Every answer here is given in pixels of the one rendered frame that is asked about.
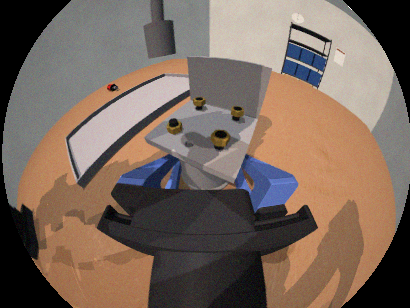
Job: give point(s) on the brass hex nut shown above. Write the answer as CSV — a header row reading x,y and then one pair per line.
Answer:
x,y
199,101
175,129
220,138
237,111

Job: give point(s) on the grey l-shaped bracket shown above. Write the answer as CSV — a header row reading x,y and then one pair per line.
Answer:
x,y
223,83

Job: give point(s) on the grey cylinder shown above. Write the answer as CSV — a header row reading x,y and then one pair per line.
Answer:
x,y
198,179

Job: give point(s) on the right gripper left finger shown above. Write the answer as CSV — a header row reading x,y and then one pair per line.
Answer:
x,y
151,174

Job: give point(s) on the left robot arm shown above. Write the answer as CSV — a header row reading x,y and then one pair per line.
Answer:
x,y
20,220

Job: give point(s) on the dark blue electric nut driver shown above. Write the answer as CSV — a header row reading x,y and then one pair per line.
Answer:
x,y
159,34

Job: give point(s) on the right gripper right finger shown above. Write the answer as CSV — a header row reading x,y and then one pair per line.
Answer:
x,y
272,186

